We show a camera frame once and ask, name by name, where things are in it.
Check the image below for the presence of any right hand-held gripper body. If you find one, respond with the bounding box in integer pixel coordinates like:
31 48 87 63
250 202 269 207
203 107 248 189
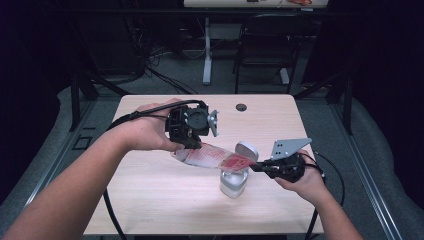
263 137 313 184

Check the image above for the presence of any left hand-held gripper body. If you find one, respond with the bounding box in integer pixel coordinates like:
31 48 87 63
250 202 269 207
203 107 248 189
164 101 221 145

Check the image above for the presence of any red and white spout pouch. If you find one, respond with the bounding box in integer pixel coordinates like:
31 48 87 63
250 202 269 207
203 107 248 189
170 142 258 174

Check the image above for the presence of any white flip-lid container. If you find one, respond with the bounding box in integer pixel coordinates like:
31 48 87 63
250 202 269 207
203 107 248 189
219 140 260 200

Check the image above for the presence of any person's right hand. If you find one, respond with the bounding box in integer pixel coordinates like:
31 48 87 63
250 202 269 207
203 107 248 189
274 149 330 205

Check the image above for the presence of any person's left hand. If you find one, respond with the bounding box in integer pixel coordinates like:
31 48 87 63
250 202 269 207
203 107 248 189
116 97 186 153

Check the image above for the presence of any white desk leg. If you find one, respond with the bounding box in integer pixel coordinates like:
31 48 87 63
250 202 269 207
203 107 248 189
202 17 214 86

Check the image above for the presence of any black metal stand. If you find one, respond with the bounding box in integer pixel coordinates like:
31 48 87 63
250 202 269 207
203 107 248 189
293 71 354 136
68 71 132 133

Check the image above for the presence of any white desk foot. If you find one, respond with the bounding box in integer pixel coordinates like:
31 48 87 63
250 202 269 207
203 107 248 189
279 67 291 85

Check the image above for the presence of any black folding chair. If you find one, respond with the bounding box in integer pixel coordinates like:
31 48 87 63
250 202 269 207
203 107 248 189
233 13 313 95

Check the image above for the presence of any white background desk top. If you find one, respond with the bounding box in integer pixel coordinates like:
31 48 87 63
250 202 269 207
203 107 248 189
183 0 330 9

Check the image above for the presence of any left hand-held gripper black cable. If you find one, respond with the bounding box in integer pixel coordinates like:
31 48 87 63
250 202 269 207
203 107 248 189
102 99 208 240

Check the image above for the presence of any hand-held gripper black cable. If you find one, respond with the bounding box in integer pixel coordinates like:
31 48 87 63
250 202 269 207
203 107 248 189
102 99 208 240
304 151 346 240

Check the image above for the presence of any bundle of black floor cables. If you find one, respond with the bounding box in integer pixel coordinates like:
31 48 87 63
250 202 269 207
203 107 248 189
126 16 200 96

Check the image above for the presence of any right hand-held gripper black cable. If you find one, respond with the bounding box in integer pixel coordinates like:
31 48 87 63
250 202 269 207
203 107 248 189
304 151 346 240

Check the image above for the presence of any aluminium floor rail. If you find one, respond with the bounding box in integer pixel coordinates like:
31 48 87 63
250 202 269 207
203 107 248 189
328 103 403 240
24 99 98 208

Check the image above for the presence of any black floor outlet frame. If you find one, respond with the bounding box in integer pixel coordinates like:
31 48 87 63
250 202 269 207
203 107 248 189
71 134 94 151

